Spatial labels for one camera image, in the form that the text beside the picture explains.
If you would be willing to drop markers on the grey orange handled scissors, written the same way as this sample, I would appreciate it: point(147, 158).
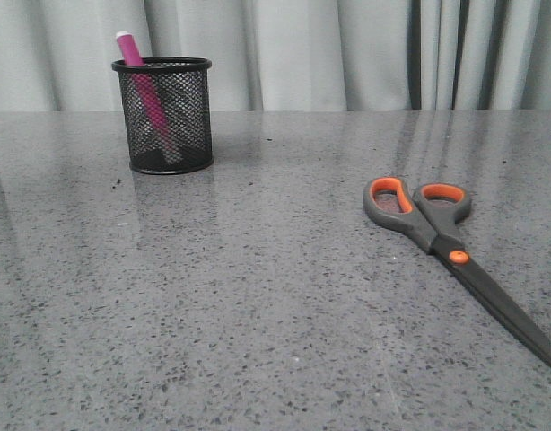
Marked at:
point(429, 217)

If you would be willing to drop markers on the magenta pen white cap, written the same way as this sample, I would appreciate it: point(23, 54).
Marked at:
point(132, 49)

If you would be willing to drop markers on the black mesh pen cup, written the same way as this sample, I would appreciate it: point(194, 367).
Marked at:
point(166, 111)

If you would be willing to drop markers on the grey pleated curtain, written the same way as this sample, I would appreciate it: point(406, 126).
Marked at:
point(286, 55)

